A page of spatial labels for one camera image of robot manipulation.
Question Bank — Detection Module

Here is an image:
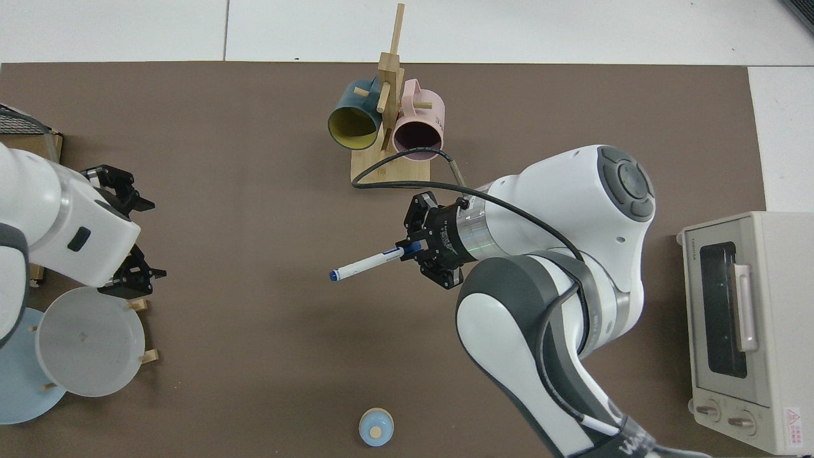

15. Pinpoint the blue and white marker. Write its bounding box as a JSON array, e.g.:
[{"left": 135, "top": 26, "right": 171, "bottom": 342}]
[{"left": 329, "top": 242, "right": 422, "bottom": 283}]

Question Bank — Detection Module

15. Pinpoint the wooden cup stand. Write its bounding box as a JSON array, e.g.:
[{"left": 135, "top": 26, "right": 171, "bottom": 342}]
[{"left": 350, "top": 3, "right": 432, "bottom": 189}]

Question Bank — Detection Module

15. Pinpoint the wooden plate rack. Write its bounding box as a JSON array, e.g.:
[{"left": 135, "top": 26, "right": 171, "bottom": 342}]
[{"left": 28, "top": 298, "right": 159, "bottom": 391}]

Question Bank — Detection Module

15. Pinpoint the grey plate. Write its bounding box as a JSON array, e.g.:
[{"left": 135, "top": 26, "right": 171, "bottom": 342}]
[{"left": 34, "top": 286, "right": 146, "bottom": 399}]

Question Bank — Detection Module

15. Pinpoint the pink cup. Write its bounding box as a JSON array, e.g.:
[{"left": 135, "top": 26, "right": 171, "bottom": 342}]
[{"left": 391, "top": 78, "right": 446, "bottom": 162}]

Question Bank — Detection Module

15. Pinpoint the brown table cloth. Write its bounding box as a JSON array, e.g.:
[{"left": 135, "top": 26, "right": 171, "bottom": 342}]
[{"left": 0, "top": 61, "right": 768, "bottom": 458}]

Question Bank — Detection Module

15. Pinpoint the dark teal cup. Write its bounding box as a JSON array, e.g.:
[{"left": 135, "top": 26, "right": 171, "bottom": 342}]
[{"left": 327, "top": 78, "right": 384, "bottom": 152}]

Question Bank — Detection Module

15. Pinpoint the small blue round bell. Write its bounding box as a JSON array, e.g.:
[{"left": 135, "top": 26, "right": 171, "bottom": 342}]
[{"left": 358, "top": 407, "right": 396, "bottom": 448}]

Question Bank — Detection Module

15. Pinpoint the light blue plate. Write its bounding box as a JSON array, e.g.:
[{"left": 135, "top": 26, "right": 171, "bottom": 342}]
[{"left": 0, "top": 306, "right": 68, "bottom": 426}]

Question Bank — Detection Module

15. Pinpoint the pale toaster oven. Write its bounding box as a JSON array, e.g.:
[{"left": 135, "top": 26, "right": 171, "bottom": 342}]
[{"left": 675, "top": 211, "right": 814, "bottom": 456}]

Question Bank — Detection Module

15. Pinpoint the dark grey flat object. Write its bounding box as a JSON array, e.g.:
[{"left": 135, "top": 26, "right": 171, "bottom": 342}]
[{"left": 780, "top": 0, "right": 814, "bottom": 36}]

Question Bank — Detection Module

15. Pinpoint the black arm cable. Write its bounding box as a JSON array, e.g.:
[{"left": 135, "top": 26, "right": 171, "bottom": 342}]
[{"left": 351, "top": 147, "right": 644, "bottom": 446}]

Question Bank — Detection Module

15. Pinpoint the wire basket with wooden floor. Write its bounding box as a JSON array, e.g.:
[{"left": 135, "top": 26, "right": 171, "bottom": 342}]
[{"left": 0, "top": 104, "right": 65, "bottom": 287}]

